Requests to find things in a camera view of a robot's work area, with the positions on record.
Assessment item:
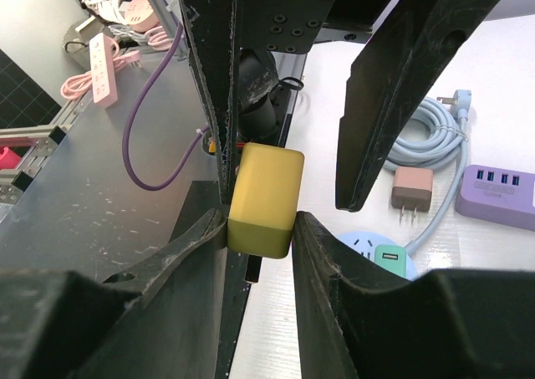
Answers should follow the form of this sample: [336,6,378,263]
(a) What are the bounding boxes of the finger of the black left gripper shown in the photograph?
[335,0,501,212]

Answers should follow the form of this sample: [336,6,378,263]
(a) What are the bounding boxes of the pink charger by coil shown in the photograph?
[390,166,434,223]

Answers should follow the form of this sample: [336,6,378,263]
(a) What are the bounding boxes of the light blue coiled cable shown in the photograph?
[382,88,474,259]

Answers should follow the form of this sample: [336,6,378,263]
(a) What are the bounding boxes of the round blue power socket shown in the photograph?
[337,232,419,280]

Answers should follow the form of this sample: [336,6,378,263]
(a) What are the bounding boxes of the pink power strip background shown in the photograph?
[60,33,140,108]

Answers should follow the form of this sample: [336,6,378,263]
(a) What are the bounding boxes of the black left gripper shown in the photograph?
[179,0,391,204]

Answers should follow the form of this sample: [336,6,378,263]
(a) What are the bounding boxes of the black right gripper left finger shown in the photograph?
[1,209,227,378]

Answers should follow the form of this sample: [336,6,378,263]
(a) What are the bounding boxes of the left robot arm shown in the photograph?
[179,0,501,212]

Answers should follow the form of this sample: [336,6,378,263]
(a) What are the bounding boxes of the purple power strip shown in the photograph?
[455,165,535,231]

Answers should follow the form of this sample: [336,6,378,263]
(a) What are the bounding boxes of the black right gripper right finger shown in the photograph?
[292,212,534,378]

